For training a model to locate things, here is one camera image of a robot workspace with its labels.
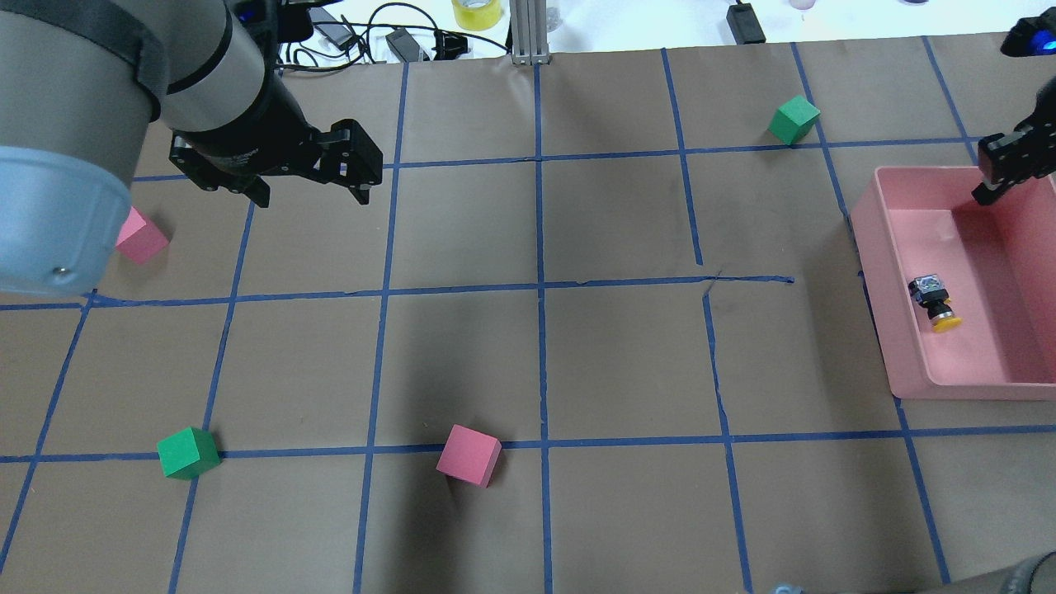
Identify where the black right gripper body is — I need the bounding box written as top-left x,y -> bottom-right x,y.
978,79 -> 1055,185

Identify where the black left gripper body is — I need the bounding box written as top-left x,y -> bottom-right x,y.
168,118 -> 384,191

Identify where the yellow push button switch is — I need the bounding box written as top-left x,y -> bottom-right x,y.
907,274 -> 963,333

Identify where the pink plastic bin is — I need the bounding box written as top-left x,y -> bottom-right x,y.
850,167 -> 1055,401

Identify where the pink cube far corner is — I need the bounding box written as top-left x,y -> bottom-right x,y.
115,207 -> 170,266

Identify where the yellow tape roll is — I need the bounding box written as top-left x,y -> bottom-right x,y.
451,0 -> 504,31

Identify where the green cube near bin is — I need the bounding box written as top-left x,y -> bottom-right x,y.
768,95 -> 821,146

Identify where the green cube near base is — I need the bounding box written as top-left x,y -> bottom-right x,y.
156,427 -> 221,481

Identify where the pink cube near centre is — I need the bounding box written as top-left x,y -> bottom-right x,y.
435,424 -> 502,488

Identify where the black power adapter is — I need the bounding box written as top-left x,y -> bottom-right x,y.
725,1 -> 766,45

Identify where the aluminium frame post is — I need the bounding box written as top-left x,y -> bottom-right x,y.
509,0 -> 552,64

